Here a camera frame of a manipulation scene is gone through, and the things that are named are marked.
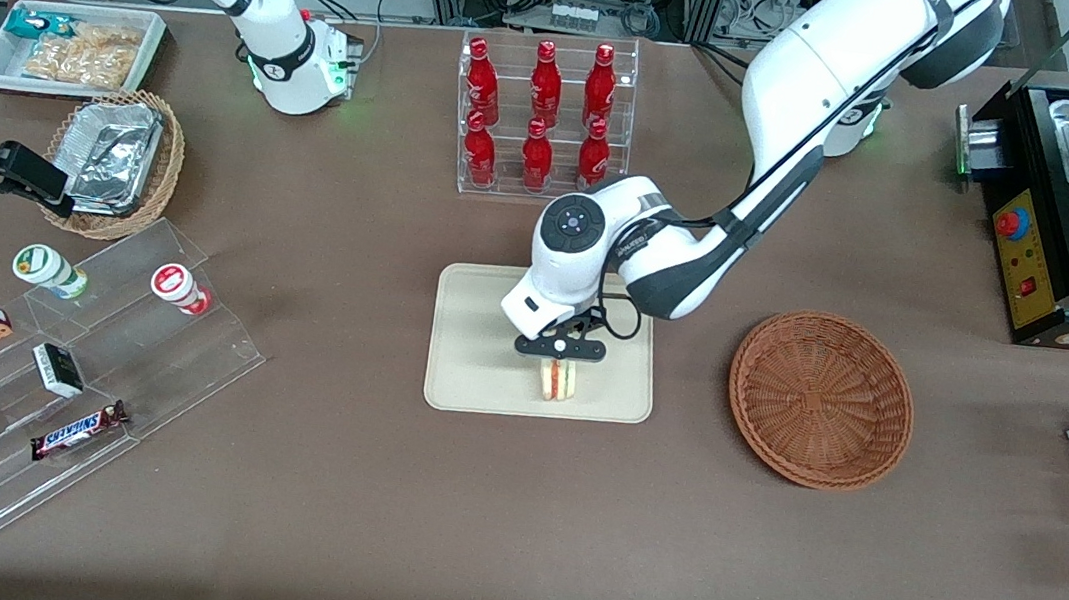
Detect small black box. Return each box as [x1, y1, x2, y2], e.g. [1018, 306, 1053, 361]
[28, 342, 90, 401]

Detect aluminium foil container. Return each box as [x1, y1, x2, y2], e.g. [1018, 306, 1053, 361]
[62, 95, 167, 219]

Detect clear acrylic bottle rack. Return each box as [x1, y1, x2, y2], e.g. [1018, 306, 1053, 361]
[444, 20, 643, 212]

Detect clear acrylic stepped stand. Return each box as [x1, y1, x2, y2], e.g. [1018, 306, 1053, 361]
[0, 199, 282, 587]

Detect Snickers chocolate bar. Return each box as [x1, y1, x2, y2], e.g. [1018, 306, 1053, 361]
[28, 390, 131, 471]

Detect green snack packet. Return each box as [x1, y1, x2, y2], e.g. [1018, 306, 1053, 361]
[3, 8, 81, 46]

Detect brown round wicker basket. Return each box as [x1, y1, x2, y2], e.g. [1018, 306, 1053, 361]
[718, 302, 925, 500]

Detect light oval wicker basket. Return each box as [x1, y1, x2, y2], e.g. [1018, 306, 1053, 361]
[36, 80, 192, 249]

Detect red cola bottle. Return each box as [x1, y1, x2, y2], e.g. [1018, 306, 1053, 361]
[517, 116, 558, 194]
[460, 36, 509, 126]
[459, 109, 503, 188]
[580, 42, 622, 134]
[575, 116, 615, 191]
[525, 38, 568, 129]

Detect red lidded yogurt cup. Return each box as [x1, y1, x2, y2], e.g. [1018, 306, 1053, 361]
[147, 261, 217, 318]

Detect clear bag of crackers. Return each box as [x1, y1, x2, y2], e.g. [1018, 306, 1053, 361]
[21, 16, 146, 93]

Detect triangular sandwich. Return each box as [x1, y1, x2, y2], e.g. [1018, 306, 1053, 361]
[536, 356, 581, 405]

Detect green lidded yogurt cup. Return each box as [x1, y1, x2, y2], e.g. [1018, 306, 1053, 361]
[9, 241, 93, 303]

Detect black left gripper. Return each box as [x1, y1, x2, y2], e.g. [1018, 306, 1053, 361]
[510, 330, 610, 393]

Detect white power strip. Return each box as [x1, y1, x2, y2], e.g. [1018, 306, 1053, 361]
[548, 0, 601, 32]

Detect cream plastic tray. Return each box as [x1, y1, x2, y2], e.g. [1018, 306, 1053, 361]
[422, 252, 668, 434]

